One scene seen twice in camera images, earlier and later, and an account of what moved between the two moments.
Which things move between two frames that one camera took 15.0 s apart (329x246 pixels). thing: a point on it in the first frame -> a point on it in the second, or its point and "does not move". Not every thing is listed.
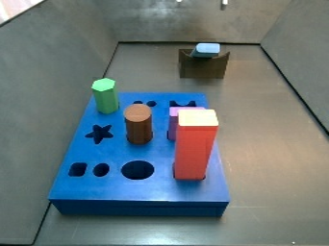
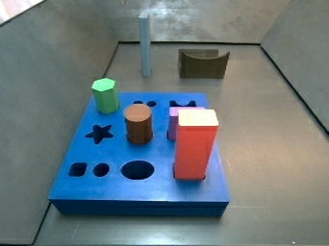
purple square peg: x=174 y=119 does not move
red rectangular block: x=197 y=129 does not move
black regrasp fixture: x=194 y=67 does not move
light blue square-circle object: x=206 y=50 -> x=146 y=43
